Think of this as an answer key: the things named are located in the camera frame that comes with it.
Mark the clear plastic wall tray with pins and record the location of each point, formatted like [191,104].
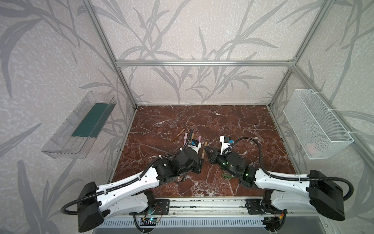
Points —
[78,133]

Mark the pink item in basket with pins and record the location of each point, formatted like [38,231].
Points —
[312,149]

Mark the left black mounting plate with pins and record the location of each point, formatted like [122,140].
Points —
[161,207]

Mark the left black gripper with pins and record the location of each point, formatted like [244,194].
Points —
[198,160]

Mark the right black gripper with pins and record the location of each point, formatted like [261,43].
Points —
[216,156]

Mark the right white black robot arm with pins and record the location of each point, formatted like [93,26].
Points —
[284,192]

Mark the white wire mesh basket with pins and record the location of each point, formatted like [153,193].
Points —
[314,122]

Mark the pink pen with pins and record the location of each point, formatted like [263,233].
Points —
[185,138]

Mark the black mounting plate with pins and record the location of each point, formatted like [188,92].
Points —
[161,207]
[260,207]

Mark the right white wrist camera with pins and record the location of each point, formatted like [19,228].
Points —
[226,142]

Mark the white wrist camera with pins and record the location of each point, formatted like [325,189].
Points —
[195,145]
[226,142]

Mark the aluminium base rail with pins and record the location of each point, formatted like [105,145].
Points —
[183,207]

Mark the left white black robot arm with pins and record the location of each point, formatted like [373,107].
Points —
[133,194]

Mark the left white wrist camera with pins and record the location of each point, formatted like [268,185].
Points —
[195,145]

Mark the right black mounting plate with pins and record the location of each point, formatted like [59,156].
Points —
[260,207]

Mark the green circuit board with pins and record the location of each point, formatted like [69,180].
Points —
[152,221]

